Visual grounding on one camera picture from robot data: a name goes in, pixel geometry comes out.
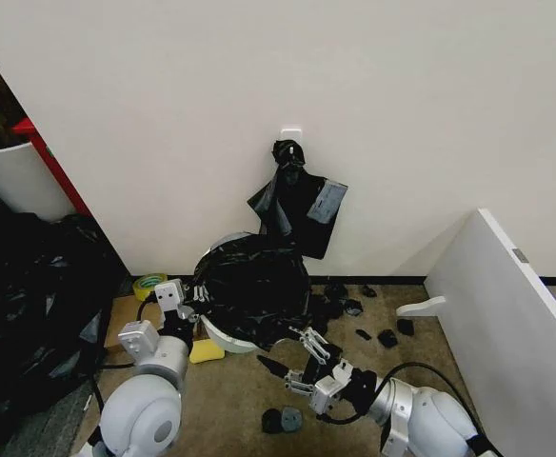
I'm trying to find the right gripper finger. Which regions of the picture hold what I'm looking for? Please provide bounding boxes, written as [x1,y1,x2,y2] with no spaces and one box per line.
[256,354,318,397]
[288,326,332,364]

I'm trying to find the black garbage bag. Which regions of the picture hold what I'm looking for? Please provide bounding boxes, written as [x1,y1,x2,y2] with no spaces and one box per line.
[192,235,313,354]

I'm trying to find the white round trash bin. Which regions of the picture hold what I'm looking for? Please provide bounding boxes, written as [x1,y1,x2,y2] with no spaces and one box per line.
[194,230,256,356]

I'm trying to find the hanging black garbage bags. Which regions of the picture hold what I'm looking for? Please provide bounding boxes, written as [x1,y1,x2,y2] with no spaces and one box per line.
[247,138,350,261]

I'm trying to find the large black plastic bag pile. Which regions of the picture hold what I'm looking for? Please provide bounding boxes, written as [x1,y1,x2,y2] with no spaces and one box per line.
[0,211,128,432]

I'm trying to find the grey round disc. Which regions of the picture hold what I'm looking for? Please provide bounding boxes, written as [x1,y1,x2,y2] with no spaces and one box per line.
[280,404,305,432]

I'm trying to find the yellow sponge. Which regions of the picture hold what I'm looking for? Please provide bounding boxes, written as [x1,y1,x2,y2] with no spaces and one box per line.
[189,338,226,366]

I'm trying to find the black plastic scrap cluster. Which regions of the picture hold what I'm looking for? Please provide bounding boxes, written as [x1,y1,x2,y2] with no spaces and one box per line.
[308,283,366,334]

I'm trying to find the crumpled black plastic lump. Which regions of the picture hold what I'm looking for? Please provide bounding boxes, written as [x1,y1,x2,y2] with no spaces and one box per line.
[260,407,284,436]

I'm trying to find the yellow tape roll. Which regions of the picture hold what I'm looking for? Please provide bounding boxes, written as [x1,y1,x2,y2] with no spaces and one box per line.
[132,272,169,303]

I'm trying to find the white panel foot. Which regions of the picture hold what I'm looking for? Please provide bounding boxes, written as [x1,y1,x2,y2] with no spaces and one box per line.
[395,295,447,318]

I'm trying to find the white furniture panel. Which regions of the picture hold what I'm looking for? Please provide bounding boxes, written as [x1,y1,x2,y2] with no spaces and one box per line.
[422,208,556,457]

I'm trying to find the red board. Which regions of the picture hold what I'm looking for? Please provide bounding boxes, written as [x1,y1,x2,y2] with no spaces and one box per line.
[11,117,92,219]

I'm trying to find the large white planter pot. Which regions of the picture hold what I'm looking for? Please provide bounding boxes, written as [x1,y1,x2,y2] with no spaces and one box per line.
[0,141,77,223]

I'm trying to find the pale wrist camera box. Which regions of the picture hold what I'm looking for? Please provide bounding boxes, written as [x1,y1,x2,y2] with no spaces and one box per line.
[154,280,187,311]
[308,364,354,414]

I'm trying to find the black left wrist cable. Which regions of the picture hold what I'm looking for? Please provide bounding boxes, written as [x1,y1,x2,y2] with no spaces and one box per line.
[136,293,166,332]

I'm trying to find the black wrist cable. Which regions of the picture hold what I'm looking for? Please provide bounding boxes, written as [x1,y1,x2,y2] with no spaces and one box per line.
[136,293,166,332]
[316,361,456,426]

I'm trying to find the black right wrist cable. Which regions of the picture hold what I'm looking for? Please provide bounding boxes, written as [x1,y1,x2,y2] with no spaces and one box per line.
[316,361,456,426]

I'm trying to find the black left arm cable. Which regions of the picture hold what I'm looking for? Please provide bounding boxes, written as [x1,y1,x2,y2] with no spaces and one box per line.
[86,359,137,415]

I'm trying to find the white wall hook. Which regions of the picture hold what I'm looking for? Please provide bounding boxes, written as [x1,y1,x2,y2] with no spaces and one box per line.
[280,127,303,154]

